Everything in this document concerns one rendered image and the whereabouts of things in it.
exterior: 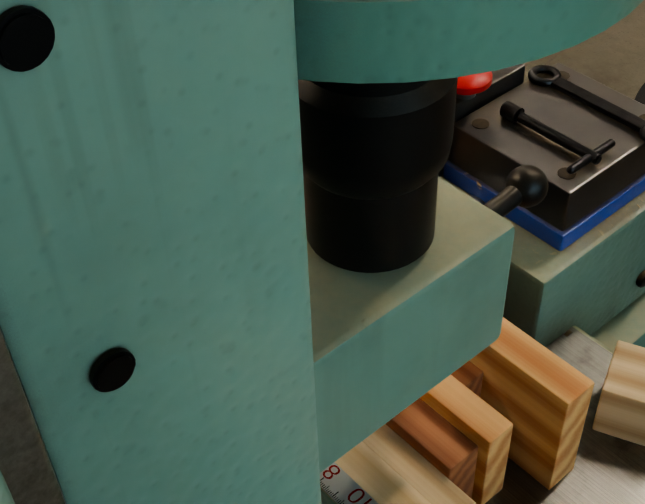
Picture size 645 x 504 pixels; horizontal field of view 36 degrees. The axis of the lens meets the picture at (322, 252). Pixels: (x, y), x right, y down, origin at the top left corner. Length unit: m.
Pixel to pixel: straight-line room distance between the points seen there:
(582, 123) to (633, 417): 0.17
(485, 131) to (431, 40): 0.33
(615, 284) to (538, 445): 0.15
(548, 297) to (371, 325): 0.20
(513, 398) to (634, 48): 2.16
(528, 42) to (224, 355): 0.11
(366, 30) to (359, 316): 0.15
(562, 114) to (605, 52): 2.01
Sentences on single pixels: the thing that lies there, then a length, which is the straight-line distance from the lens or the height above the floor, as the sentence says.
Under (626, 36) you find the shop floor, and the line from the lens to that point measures 2.67.
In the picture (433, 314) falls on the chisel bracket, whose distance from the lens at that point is 0.39.
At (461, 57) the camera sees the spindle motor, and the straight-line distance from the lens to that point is 0.24.
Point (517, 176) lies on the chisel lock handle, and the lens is 0.46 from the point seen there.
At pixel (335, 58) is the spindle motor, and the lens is 0.24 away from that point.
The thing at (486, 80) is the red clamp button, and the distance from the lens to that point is 0.57.
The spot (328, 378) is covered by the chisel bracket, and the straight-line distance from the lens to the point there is 0.36.
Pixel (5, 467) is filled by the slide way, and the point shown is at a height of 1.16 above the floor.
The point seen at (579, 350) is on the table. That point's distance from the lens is 0.59.
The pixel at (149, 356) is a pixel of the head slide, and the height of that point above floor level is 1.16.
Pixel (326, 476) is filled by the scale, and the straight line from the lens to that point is 0.46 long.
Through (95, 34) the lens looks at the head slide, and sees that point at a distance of 0.18.
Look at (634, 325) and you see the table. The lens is 0.65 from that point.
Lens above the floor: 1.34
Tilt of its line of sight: 43 degrees down
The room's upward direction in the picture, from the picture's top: 2 degrees counter-clockwise
